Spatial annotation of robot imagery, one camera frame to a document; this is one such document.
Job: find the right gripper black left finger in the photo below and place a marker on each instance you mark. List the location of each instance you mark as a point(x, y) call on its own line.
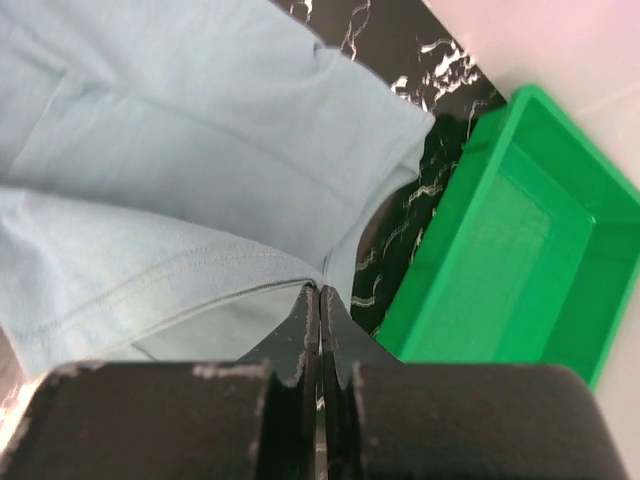
point(250, 419)

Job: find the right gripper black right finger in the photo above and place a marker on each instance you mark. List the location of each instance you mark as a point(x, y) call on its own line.
point(390, 420)

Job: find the grey blue t shirt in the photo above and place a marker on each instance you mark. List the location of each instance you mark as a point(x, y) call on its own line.
point(170, 168)

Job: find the green plastic tray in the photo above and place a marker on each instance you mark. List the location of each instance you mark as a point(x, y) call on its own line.
point(532, 254)

